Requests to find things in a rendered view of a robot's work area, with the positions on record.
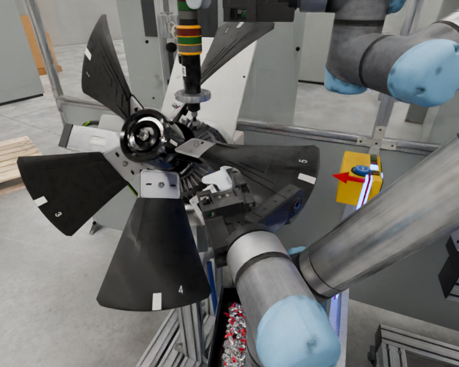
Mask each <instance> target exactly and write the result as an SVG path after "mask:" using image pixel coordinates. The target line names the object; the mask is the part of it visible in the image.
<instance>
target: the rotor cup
mask: <svg viewBox="0 0 459 367"><path fill-rule="evenodd" d="M142 131H147V132H148V134H149V137H148V138H147V139H146V140H145V141H143V140H141V139H140V134H141V132H142ZM192 138H195V136H194V133H193V132H192V131H191V130H190V129H189V128H188V127H187V126H186V125H184V124H182V123H180V122H172V121H171V120H170V119H169V118H167V117H166V116H165V115H164V114H163V113H161V112H160V111H157V110H154V109H151V108H145V109H141V110H139V111H137V112H135V113H133V114H132V115H130V116H129V117H128V118H127V120H126V121H125V123H124V125H123V126H122V129H121V131H120V134H119V145H120V148H121V150H122V153H123V154H124V155H125V156H126V157H127V158H128V159H129V160H130V161H131V162H134V163H136V164H138V165H141V166H144V167H147V168H148V169H149V170H161V171H170V172H176V173H178V174H179V178H181V177H183V176H185V175H186V174H187V173H188V172H189V171H190V170H191V169H192V168H193V166H194V165H195V163H193V162H186V161H182V160H178V159H174V157H175V156H176V155H177V154H178V152H176V151H175V148H177V147H178V146H180V145H181V144H183V143H185V142H187V141H188V140H190V139H192ZM171 139H172V140H173V141H175V142H177V144H178V145H177V146H175V145H173V144H172V143H170V140H171ZM145 164H149V165H151V166H154V167H149V166H147V165H145Z"/></svg>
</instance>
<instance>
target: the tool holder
mask: <svg viewBox="0 0 459 367"><path fill-rule="evenodd" d="M178 62H179V63H180V64H181V54H178ZM183 86H184V80H183ZM174 95H175V96H176V100H177V101H178V102H182V103H202V102H206V101H208V100H210V99H211V91H210V90H207V89H203V88H201V93H199V94H194V95H190V94H186V93H185V91H184V89H182V90H178V91H176V92H175V94H174Z"/></svg>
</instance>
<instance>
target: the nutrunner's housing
mask: <svg viewBox="0 0 459 367"><path fill-rule="evenodd" d="M181 67H182V75H183V80H184V91H185V93H186V94H190V95H194V94H199V93H201V82H200V80H201V66H200V54H199V55H181ZM187 108H188V110H189V111H191V112H196V111H199V110H200V103H188V104H187Z"/></svg>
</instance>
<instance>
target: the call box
mask: <svg viewBox="0 0 459 367"><path fill-rule="evenodd" d="M357 165H364V166H367V167H369V169H370V154H362V153H356V152H351V151H345V152H344V156H343V159H342V165H341V168H340V173H346V172H349V175H350V176H355V177H359V178H366V175H361V174H358V173H356V172H355V171H354V168H355V166H357ZM377 167H378V169H377V170H376V171H380V175H372V171H373V169H370V170H371V172H370V173H371V175H372V185H371V187H370V190H369V194H368V197H367V200H366V202H368V201H369V200H370V199H371V198H373V197H374V196H375V195H376V194H378V193H379V192H380V187H381V185H382V182H383V180H382V173H381V166H380V157H379V156H377ZM363 185H364V184H363V183H359V182H355V181H347V184H346V183H344V182H342V181H341V180H338V185H337V195H336V202H341V203H345V204H349V205H356V206H358V201H359V198H360V196H361V191H362V188H363Z"/></svg>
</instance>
